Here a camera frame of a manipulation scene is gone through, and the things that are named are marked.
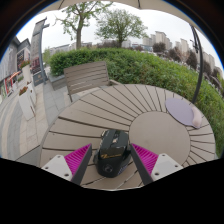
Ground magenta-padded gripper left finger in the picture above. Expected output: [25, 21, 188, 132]
[41, 143, 93, 186]

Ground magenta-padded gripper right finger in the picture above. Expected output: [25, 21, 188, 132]
[129, 143, 184, 186]

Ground black computer mouse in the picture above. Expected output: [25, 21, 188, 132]
[92, 129, 133, 178]

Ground round lavender mouse pad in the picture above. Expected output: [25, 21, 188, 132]
[165, 97, 204, 130]

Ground white flower planter box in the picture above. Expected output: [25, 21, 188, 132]
[18, 86, 36, 121]
[19, 60, 37, 91]

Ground slatted wooden chair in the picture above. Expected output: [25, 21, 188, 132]
[63, 60, 116, 103]

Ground green hedge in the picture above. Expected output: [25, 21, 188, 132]
[49, 47, 224, 158]

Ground dark curved umbrella pole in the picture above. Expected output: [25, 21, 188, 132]
[189, 23, 205, 105]

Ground grey shopfront building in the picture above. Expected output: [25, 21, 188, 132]
[0, 36, 32, 101]

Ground tall grey sign pillar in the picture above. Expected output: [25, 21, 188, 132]
[29, 18, 51, 87]

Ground distant apartment buildings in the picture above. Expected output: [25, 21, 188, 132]
[141, 30, 215, 68]

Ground tree with bare trunk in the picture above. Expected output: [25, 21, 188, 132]
[54, 1, 113, 51]

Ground round leafy green tree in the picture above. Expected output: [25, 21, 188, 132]
[94, 8, 148, 49]

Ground beige patio umbrella canopy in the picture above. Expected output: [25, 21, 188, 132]
[43, 0, 189, 11]

